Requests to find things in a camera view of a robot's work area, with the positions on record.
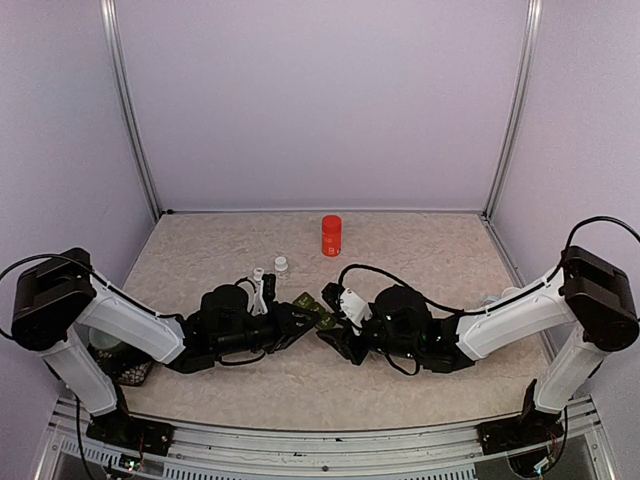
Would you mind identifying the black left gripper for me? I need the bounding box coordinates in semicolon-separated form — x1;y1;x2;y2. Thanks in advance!
213;301;321;357

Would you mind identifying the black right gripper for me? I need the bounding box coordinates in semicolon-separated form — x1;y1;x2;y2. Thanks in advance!
316;307;421;367

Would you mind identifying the green pill organizer box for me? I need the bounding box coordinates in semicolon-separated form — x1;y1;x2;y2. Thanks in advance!
293;292;338;331

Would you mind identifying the small white pill bottle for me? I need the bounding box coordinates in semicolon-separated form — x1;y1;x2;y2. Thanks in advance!
274;256;289;274

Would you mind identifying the red cylindrical can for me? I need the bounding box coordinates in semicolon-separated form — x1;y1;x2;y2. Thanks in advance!
321;215;342;257

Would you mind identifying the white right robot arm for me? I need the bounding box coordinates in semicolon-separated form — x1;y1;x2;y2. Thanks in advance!
317;246;639;444

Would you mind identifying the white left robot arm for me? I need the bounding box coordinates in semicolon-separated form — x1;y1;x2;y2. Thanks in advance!
6;248;320;445

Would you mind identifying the black square tray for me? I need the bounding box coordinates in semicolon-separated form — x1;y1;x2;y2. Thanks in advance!
89;346;154;387

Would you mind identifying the light blue mug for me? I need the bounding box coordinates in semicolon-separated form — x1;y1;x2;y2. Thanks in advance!
483;287;522;306

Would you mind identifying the green ceramic bowl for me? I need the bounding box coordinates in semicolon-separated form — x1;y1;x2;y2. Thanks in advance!
89;329;123;353

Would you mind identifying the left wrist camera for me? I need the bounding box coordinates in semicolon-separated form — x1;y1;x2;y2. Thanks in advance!
252;273;276;316

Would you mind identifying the front aluminium rail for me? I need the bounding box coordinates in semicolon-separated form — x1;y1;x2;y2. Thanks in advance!
41;400;615;479

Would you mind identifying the right aluminium frame post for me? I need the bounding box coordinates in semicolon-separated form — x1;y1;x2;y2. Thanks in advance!
483;0;543;223

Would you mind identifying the aluminium frame post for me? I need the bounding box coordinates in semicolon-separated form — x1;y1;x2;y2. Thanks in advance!
483;0;543;223
100;0;163;223

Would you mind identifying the left aluminium frame post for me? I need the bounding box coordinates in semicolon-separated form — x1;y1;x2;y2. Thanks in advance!
100;0;163;223

